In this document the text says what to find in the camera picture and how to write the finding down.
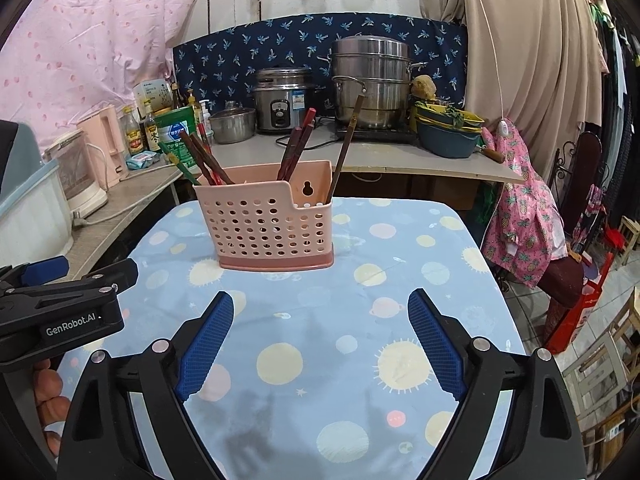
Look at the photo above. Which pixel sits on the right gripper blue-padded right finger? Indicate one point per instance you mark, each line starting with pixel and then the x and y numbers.
pixel 541 439

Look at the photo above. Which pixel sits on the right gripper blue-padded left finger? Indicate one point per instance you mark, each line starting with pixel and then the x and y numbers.
pixel 101 438

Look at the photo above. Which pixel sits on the green chopstick gold band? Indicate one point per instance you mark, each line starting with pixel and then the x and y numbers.
pixel 173 159

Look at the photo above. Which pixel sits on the dark red chopstick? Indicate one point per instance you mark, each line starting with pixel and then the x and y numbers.
pixel 197 154

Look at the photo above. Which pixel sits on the bright red chopstick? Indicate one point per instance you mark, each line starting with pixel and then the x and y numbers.
pixel 208 157

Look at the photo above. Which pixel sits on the dark maroon chopstick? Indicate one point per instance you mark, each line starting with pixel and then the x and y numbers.
pixel 306 131

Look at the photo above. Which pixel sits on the dark brown chopstick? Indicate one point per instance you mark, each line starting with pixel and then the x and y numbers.
pixel 353 121

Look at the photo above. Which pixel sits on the person's left hand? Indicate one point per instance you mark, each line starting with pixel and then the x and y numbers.
pixel 51 406

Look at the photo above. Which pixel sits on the white dish rack bin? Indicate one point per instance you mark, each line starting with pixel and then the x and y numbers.
pixel 36 222

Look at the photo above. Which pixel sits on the wooden side counter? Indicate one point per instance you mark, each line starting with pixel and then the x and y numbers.
pixel 125 202

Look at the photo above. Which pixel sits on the red plastic stool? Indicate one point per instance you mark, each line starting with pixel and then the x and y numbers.
pixel 572 298

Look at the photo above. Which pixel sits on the pink electric kettle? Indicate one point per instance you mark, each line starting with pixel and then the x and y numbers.
pixel 106 146

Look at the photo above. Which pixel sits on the pink floral garment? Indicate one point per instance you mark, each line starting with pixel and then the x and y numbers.
pixel 526 231

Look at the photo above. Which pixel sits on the soy sauce bottle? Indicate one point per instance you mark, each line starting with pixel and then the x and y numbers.
pixel 150 127

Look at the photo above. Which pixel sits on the blue polka dot tablecloth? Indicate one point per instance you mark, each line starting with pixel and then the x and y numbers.
pixel 321 375

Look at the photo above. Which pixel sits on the green tin can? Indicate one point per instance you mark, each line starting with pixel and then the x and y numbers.
pixel 170 125

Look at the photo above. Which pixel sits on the pink perforated utensil basket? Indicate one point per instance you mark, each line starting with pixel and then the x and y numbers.
pixel 263 224

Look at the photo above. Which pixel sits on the steel bowl with lid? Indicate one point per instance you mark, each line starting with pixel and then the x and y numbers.
pixel 234 124

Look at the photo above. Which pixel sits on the navy leaf-print backsplash cloth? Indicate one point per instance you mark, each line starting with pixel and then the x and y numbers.
pixel 222 66

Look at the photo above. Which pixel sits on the silver rice cooker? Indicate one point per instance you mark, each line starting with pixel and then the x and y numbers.
pixel 281 98

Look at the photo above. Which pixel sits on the beige hanging curtain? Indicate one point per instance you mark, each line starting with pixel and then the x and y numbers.
pixel 537 63

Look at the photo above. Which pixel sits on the stainless steel steamer pot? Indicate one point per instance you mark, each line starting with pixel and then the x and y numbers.
pixel 380 69

